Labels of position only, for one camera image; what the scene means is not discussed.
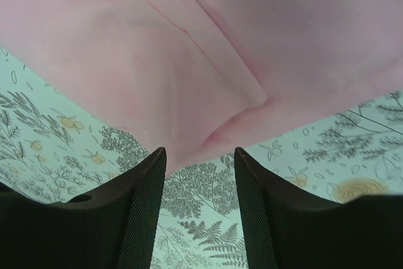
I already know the pink t-shirt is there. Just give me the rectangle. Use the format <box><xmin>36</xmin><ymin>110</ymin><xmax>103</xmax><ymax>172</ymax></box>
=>
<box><xmin>1</xmin><ymin>0</ymin><xmax>402</xmax><ymax>173</ymax></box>

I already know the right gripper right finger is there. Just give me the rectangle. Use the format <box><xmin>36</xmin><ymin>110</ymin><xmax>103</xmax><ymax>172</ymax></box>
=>
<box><xmin>234</xmin><ymin>148</ymin><xmax>402</xmax><ymax>269</ymax></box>

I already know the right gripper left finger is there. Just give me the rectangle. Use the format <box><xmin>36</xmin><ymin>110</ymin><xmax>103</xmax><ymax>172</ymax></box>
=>
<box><xmin>1</xmin><ymin>148</ymin><xmax>166</xmax><ymax>269</ymax></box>

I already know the floral patterned table mat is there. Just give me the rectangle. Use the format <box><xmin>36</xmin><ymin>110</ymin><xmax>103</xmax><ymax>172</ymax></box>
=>
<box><xmin>1</xmin><ymin>50</ymin><xmax>402</xmax><ymax>268</ymax></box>

